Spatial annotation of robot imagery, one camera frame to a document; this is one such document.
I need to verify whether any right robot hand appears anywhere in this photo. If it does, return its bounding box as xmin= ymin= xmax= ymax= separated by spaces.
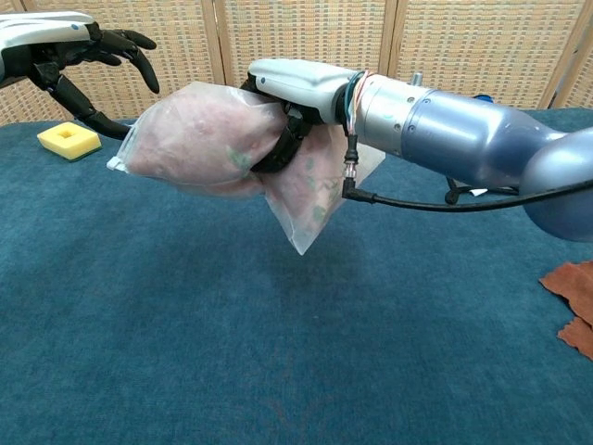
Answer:
xmin=238 ymin=58 xmax=358 ymax=175

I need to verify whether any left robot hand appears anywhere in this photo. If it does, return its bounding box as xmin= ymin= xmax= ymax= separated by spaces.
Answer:
xmin=0 ymin=11 xmax=161 ymax=140

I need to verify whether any transparent plastic zip bag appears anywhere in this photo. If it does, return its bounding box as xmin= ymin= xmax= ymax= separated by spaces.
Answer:
xmin=106 ymin=81 xmax=386 ymax=256

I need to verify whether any woven folding screen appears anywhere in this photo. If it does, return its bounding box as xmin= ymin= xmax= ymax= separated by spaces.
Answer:
xmin=0 ymin=0 xmax=593 ymax=126

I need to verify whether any yellow sponge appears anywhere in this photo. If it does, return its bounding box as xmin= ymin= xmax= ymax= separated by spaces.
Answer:
xmin=36 ymin=121 xmax=103 ymax=163

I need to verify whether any teal table cover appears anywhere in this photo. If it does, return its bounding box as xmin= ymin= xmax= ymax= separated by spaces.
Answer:
xmin=0 ymin=107 xmax=593 ymax=445

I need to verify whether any brown cloth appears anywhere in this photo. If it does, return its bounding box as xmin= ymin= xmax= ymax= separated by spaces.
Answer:
xmin=538 ymin=261 xmax=593 ymax=362

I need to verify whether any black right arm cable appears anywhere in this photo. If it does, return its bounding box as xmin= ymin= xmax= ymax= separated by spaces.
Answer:
xmin=341 ymin=132 xmax=593 ymax=213

